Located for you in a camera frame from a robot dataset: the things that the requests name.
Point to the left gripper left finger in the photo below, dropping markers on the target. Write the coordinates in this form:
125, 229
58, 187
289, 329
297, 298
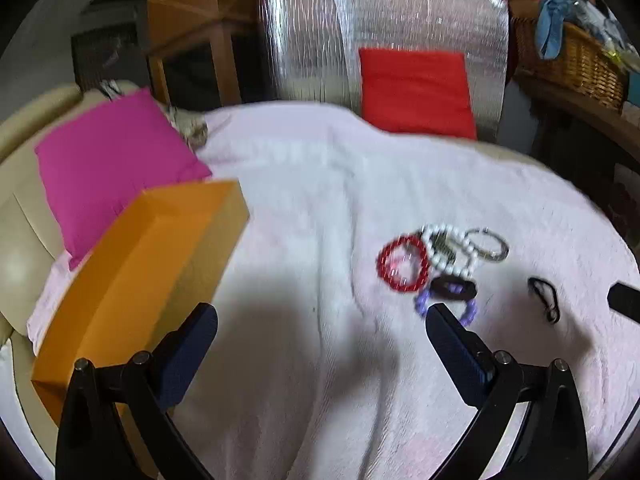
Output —
92, 441

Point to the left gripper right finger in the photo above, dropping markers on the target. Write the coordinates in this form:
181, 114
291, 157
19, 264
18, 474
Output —
551, 442

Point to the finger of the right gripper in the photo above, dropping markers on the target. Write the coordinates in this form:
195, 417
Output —
625, 300

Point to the silver metal bangle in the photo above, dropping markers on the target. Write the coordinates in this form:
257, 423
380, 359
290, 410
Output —
488, 245

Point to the thick black hair scrunchie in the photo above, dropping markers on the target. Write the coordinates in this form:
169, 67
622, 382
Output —
453, 287

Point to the metal wristwatch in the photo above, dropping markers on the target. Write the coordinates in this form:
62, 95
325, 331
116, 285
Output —
441, 247

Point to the orange cardboard box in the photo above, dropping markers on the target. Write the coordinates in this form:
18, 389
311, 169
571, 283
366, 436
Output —
163, 256

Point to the beige leather sofa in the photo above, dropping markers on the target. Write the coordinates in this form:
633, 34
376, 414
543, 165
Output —
30, 244

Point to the wicker basket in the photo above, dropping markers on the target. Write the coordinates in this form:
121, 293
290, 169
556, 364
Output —
581, 65

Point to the pale pink towel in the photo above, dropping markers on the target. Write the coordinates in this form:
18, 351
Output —
321, 368

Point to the magenta pillow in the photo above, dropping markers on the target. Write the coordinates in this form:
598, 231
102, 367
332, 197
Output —
94, 166

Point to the red pillow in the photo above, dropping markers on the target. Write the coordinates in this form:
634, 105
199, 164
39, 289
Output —
416, 92

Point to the blue cloth in basket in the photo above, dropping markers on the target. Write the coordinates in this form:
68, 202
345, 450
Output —
550, 26

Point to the patterned fabric pouch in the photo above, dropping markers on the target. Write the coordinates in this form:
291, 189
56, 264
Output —
191, 127

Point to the silver insulation foil sheet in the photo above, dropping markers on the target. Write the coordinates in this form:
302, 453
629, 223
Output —
312, 46

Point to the wooden cabinet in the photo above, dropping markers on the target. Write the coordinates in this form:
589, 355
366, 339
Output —
206, 53

